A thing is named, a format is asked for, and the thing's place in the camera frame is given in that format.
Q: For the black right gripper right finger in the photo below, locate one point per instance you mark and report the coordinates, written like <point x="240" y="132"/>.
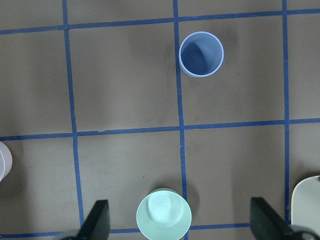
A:
<point x="265" y="222"/>

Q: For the mint green bowl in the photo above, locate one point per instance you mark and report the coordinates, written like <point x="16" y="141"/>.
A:
<point x="164" y="215"/>

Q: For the blue plastic cup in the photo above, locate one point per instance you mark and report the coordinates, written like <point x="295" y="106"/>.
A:
<point x="201" y="54"/>

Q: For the cream white toaster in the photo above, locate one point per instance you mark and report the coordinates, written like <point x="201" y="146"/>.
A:
<point x="305" y="203"/>

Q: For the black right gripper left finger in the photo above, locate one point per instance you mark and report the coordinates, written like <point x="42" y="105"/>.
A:
<point x="97" y="224"/>

